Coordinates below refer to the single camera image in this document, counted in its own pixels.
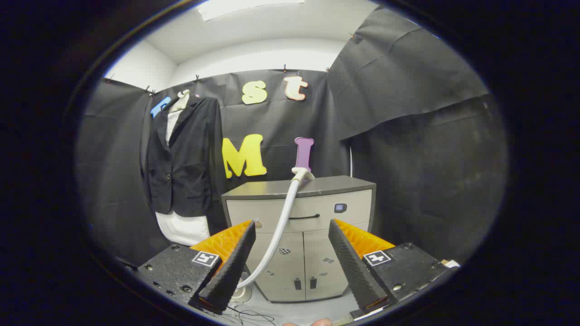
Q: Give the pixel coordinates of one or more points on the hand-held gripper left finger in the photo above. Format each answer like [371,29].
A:
[235,267]

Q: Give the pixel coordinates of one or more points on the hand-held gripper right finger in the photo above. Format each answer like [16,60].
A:
[351,267]

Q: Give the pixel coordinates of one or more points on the white shirt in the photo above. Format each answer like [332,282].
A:
[181,228]

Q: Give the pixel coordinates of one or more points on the white garment steamer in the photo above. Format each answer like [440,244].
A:
[285,217]

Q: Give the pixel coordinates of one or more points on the black suit jacket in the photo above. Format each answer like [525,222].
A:
[190,158]

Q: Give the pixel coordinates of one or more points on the grey cabinet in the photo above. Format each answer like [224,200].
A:
[317,271]

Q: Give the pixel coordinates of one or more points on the black backdrop cloth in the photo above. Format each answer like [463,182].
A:
[408,158]

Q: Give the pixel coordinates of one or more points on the white plastic hanger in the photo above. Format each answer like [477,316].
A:
[182,102]

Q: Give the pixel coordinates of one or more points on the row of small black clips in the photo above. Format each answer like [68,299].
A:
[197,78]

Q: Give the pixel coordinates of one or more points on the ceiling light panel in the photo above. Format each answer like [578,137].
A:
[235,7]

